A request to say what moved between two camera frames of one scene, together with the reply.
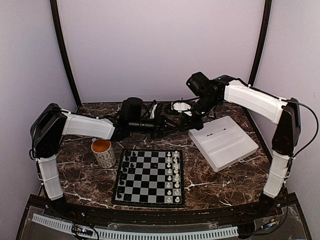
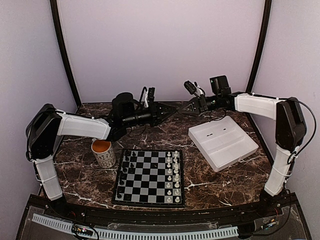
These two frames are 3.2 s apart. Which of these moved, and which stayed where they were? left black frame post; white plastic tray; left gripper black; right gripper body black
Moved: left gripper black; right gripper body black
Stayed: left black frame post; white plastic tray
